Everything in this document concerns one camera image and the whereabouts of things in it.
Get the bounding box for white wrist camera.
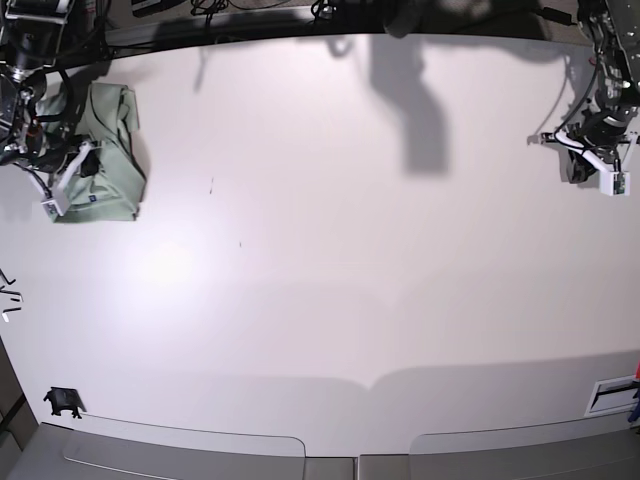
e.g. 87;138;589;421
40;194;70;220
599;171;631;197

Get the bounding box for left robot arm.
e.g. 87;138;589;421
539;1;639;196

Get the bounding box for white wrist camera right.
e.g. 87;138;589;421
40;194;70;220

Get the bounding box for black power adapter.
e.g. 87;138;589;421
538;7;574;26

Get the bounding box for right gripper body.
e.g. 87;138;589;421
19;139;101;200

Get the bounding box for small hex keys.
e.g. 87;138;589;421
0;271;25;324

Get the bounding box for light green T-shirt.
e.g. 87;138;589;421
22;83;146;223

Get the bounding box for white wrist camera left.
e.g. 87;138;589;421
599;171;631;197

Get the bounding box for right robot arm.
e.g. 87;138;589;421
1;1;112;209

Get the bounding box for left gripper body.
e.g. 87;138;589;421
542;128;639;173

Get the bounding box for black table clamp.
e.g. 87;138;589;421
43;387;86;419

